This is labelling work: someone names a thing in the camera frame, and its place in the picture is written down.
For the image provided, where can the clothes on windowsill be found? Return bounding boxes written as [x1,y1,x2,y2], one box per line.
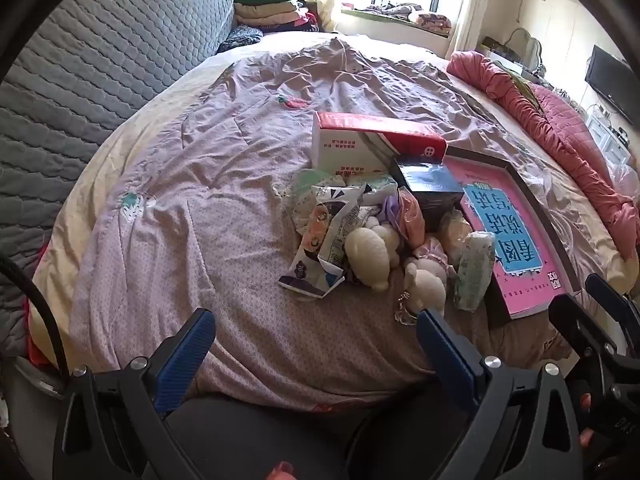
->
[365,2,452,36]

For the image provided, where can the dark blue box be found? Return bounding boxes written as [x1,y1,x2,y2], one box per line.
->
[390,157,466,233]

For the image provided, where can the pink quilt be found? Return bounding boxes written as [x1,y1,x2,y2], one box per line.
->
[446,50,640,262]

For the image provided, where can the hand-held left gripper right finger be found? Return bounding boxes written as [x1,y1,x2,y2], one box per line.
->
[416,308,585,480]

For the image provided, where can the white plastic bag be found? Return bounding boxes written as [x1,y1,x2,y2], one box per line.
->
[607,160,640,206]

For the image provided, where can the cream plush bear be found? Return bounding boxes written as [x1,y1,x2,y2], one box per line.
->
[344,222,401,293]

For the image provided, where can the grey quilted sofa cover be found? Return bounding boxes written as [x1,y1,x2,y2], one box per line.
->
[0,0,237,361]

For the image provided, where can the mint green packet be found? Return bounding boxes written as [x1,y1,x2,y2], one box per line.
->
[345,170,399,207]

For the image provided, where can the white tissue pack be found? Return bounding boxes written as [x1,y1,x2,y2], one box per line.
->
[453,231,496,311]

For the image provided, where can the person's dark trousers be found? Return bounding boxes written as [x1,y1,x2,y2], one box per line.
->
[165,382,481,480]

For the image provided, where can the black cable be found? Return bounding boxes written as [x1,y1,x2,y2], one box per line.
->
[0,252,71,377]

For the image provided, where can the person's right hand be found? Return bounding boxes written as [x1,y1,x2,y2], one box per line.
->
[577,392,598,451]

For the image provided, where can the red and white carton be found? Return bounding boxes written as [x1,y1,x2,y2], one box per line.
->
[311,111,447,177]

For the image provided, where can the dark speckled cloth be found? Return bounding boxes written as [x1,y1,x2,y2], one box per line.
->
[217,25,264,55]

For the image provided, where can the beige round sponge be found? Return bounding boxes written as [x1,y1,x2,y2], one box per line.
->
[439,209,475,263]

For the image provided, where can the black television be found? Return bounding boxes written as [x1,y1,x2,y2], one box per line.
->
[584,44,640,127]

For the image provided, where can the green windowsill mat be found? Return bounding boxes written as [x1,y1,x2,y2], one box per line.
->
[341,7,451,37]

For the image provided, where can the white cabinet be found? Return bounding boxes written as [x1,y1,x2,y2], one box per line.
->
[582,105,633,166]

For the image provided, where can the pink soft toy in bag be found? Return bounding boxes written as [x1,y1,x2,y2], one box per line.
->
[397,187,426,252]

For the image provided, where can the dressing table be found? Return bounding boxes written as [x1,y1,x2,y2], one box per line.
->
[475,35,546,81]

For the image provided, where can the olive green cloth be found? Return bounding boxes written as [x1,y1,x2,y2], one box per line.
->
[492,60,542,111]

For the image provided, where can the shallow cardboard box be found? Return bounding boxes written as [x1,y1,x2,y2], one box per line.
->
[444,147,583,332]

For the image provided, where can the white framed mirror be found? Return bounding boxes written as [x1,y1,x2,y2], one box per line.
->
[509,27,543,68]

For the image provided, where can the white and blue snack packet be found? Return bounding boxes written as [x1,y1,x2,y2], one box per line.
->
[278,185,369,302]

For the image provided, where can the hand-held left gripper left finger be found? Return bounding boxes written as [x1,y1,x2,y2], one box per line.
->
[62,307,217,480]

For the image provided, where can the red cloth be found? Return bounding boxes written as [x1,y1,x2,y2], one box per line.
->
[25,300,53,367]

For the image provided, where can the purple patterned bed sheet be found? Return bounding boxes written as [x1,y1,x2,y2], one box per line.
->
[67,35,623,413]

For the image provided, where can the beige folded blankets pile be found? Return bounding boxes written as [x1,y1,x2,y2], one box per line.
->
[235,2,321,36]

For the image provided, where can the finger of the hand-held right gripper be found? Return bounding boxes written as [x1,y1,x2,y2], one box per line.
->
[585,273,640,324]
[548,293,620,378]

